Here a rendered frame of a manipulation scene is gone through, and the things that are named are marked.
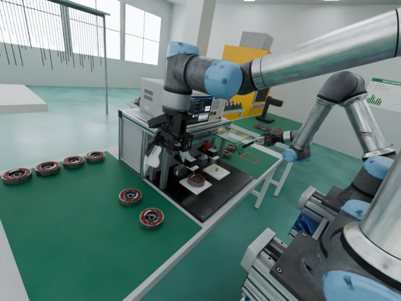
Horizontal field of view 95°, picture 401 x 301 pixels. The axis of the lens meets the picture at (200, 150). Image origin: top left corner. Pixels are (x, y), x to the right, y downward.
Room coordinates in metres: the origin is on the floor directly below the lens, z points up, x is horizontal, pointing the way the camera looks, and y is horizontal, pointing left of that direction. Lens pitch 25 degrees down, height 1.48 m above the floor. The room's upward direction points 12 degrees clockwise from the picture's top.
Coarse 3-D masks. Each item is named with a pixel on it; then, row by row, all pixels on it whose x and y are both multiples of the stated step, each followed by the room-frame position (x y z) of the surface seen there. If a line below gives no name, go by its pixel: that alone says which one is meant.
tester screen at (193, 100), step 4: (192, 100) 1.04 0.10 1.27; (196, 100) 1.07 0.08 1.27; (200, 100) 1.10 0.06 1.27; (204, 100) 1.13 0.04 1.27; (208, 100) 1.17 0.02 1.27; (192, 104) 1.04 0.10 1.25; (196, 104) 1.07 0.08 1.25; (200, 104) 1.11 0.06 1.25; (204, 104) 1.14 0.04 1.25; (208, 104) 1.17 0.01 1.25; (192, 108) 1.05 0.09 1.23; (196, 108) 1.08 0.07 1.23; (192, 112) 1.05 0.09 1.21; (196, 112) 1.08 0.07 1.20; (200, 112) 1.12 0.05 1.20; (204, 112) 1.15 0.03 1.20; (196, 116) 1.09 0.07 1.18; (204, 120) 1.16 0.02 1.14
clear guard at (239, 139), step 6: (210, 132) 1.18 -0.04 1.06; (216, 132) 1.21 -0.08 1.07; (222, 132) 1.23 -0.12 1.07; (228, 132) 1.26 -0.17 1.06; (234, 132) 1.29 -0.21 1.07; (222, 138) 1.13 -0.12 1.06; (228, 138) 1.14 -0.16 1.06; (234, 138) 1.16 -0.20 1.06; (240, 138) 1.19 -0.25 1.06; (246, 138) 1.22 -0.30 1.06; (240, 144) 1.12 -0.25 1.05; (252, 144) 1.23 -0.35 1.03; (240, 150) 1.08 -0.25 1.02; (246, 150) 1.13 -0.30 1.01
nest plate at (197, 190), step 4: (184, 180) 0.98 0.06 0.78; (184, 184) 0.94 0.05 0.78; (188, 184) 0.95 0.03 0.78; (208, 184) 0.99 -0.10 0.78; (188, 188) 0.91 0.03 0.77; (192, 188) 0.91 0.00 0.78; (196, 188) 0.92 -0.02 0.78; (200, 188) 0.93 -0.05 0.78; (204, 188) 0.94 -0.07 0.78; (196, 192) 0.88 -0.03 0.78
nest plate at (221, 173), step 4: (212, 164) 1.26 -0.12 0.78; (204, 168) 1.17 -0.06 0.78; (208, 168) 1.18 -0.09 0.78; (212, 168) 1.20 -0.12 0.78; (220, 168) 1.22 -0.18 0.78; (208, 172) 1.14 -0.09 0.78; (212, 172) 1.15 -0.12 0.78; (216, 172) 1.16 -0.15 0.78; (220, 172) 1.17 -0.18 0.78; (224, 172) 1.18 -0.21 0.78; (228, 172) 1.19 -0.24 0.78; (212, 176) 1.11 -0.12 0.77; (216, 176) 1.10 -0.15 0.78; (220, 176) 1.11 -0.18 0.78; (224, 176) 1.13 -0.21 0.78
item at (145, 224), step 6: (144, 210) 0.66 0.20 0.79; (150, 210) 0.67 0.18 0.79; (156, 210) 0.68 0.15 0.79; (144, 216) 0.63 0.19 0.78; (150, 216) 0.64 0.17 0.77; (156, 216) 0.66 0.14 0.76; (162, 216) 0.65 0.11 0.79; (144, 222) 0.59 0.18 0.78; (150, 222) 0.60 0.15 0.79; (156, 222) 0.61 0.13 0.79; (162, 222) 0.63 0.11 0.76; (144, 228) 0.58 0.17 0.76; (150, 228) 0.58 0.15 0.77; (156, 228) 0.60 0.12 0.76
